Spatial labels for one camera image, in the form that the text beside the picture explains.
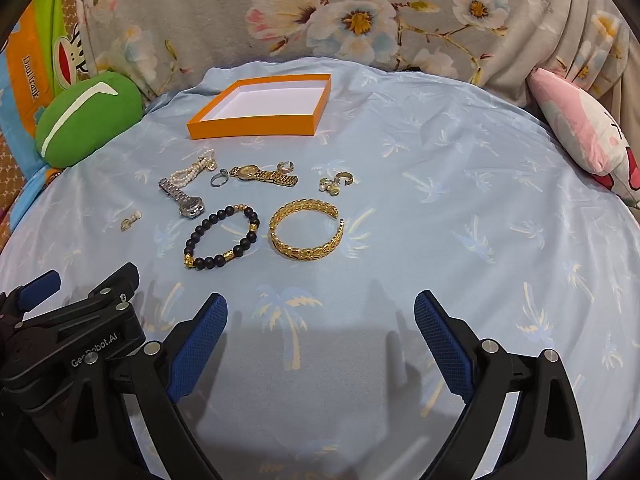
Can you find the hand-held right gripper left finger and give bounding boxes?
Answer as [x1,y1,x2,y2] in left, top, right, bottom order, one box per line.
[56,292,229,480]

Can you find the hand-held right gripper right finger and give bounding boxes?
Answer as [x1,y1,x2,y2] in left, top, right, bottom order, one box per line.
[414,290,588,480]

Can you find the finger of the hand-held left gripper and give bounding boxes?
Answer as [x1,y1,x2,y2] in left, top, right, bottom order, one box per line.
[60,261,141,322]
[0,270,62,321]

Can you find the black bead bracelet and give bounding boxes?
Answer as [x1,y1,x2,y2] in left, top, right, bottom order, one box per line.
[183,204,261,270]

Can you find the silver wristwatch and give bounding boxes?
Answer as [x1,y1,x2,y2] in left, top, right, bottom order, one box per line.
[159,177,206,221]

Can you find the pearl bracelet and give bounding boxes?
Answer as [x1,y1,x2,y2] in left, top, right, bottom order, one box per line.
[170,149,218,186]

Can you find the gold leaf bangle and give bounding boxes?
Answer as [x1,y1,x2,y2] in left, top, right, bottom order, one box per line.
[269,199,346,261]

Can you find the gold wristwatch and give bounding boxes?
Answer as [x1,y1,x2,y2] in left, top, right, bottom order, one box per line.
[229,164,299,187]

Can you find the orange cardboard box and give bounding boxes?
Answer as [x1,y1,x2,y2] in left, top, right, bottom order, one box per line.
[187,74,333,140]

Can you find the light blue palm print sheet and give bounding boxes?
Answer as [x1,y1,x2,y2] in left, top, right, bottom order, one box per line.
[0,57,640,480]

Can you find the green cushion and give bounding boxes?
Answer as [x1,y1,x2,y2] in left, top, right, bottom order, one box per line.
[35,72,145,168]

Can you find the colourful cartoon printed blanket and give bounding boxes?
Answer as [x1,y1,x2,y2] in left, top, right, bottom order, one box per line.
[0,0,96,226]

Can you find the pink pillow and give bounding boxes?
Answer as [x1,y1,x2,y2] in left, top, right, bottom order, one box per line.
[529,66,640,208]

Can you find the grey floral blanket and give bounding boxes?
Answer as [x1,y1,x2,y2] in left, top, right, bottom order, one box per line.
[75,0,633,111]

